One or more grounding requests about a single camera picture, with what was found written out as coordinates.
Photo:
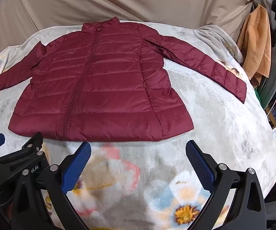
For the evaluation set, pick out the floral fleece blanket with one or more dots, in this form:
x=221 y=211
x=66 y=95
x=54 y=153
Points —
x=200 y=115

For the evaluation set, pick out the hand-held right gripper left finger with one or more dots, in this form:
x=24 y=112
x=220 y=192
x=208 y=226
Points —
x=77 y=165

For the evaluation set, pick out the maroon puffer jacket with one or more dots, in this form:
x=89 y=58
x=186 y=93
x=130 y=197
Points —
x=104 y=88

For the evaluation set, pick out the beige fabric sheet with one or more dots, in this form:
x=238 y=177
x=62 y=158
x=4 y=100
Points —
x=104 y=0

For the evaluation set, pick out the orange hanging garment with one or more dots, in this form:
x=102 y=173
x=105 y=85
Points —
x=255 y=43

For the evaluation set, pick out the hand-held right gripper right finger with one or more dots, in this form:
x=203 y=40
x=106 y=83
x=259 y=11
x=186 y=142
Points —
x=199 y=164

